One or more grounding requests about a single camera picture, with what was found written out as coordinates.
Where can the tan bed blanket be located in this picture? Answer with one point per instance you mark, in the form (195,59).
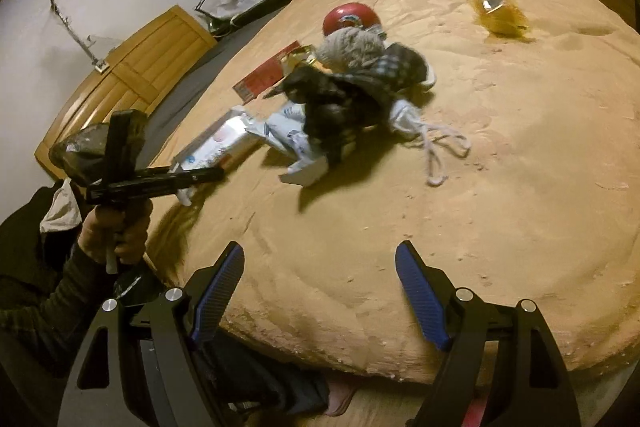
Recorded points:
(450,207)

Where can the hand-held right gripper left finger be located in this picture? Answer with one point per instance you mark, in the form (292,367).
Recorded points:
(220,289)

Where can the pink slipper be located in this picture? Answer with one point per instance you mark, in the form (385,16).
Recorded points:
(342,398)

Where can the grey bed sheet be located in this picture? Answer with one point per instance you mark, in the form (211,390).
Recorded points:
(175,102)

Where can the person's left hand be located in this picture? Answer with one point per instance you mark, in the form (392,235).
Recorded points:
(132,234)

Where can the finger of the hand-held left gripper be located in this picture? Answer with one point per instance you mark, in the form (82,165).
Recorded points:
(185,176)
(135,193)

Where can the white tube packet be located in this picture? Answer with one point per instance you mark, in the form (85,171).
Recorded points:
(225,139)

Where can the dark blue cloth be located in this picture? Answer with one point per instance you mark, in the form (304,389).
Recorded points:
(280,389)

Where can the red round cap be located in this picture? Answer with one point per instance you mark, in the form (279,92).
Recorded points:
(345,17)

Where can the wooden headboard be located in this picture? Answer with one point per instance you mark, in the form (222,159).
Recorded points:
(125,72)

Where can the gold foil wrapper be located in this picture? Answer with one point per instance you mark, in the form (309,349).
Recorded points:
(300,58)

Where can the dark plaid cloth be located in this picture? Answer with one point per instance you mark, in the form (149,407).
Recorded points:
(395,67)

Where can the grey knitted cloth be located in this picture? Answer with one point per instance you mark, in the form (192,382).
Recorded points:
(350,47)

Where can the black crumpled cloth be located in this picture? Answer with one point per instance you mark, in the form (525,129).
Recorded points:
(325,107)

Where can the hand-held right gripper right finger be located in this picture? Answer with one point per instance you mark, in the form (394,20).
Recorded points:
(420,297)

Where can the white printed wrapper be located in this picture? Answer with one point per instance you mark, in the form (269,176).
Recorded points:
(295,142)

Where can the white cloth piece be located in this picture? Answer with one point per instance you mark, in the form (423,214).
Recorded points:
(62,207)

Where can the amber glass bottle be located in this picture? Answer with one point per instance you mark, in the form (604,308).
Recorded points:
(500,19)

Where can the person's left forearm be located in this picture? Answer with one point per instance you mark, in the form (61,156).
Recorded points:
(45,307)

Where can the red flat packet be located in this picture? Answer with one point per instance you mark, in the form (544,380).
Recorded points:
(265,77)

